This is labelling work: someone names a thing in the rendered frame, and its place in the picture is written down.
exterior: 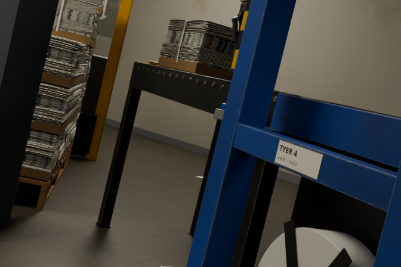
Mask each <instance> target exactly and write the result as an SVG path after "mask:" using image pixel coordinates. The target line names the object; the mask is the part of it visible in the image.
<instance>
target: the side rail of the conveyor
mask: <svg viewBox="0 0 401 267"><path fill-rule="evenodd" d="M231 82H232V81H229V80H223V79H217V78H214V77H209V76H203V75H199V74H194V73H189V72H184V71H180V70H174V69H169V68H166V67H160V66H154V65H151V64H146V63H140V62H136V61H135V62H134V66H133V70H132V74H131V79H130V82H129V86H131V87H133V88H137V89H140V90H142V91H146V92H149V93H151V94H155V95H158V96H160V97H164V98H167V99H169V100H172V101H175V102H178V103H181V104H184V105H187V106H190V107H193V108H196V109H199V110H202V111H205V112H208V113H211V114H214V113H215V109H216V108H219V109H221V104H222V103H225V104H226V102H227V97H228V94H229V89H230V85H231ZM278 93H282V94H287V95H292V96H296V97H300V96H299V95H295V94H290V93H286V92H280V91H275V90H274V92H273V96H272V101H271V104H270V108H269V113H268V116H267V121H266V125H265V127H269V128H270V125H271V122H272V117H273V113H274V108H275V105H276V101H277V96H278Z"/></svg>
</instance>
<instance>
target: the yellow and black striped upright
mask: <svg viewBox="0 0 401 267"><path fill-rule="evenodd" d="M250 3H251V0H247V3H246V7H245V12H244V15H243V19H242V24H241V27H240V32H239V36H238V39H237V44H236V49H235V54H234V57H233V62H232V67H231V69H235V65H236V60H237V56H238V53H239V48H240V43H241V40H242V36H243V31H244V28H245V23H246V19H247V16H248V11H249V6H250Z"/></svg>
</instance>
